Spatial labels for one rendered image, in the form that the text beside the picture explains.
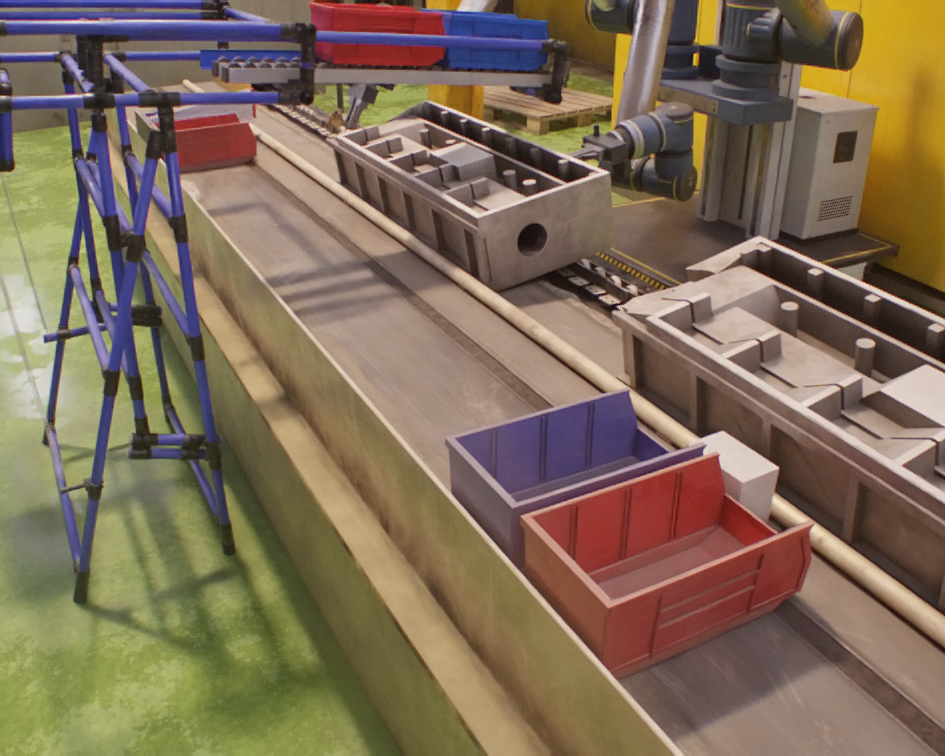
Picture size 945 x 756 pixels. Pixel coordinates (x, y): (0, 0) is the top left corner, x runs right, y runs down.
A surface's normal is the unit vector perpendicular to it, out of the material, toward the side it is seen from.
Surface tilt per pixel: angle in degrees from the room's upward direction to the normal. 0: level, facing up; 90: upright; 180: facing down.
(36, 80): 90
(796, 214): 90
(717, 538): 29
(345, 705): 0
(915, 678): 0
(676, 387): 100
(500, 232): 90
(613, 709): 90
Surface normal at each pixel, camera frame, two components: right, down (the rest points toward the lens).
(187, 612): 0.00, -0.88
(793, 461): -0.88, 0.36
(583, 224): 0.46, 0.43
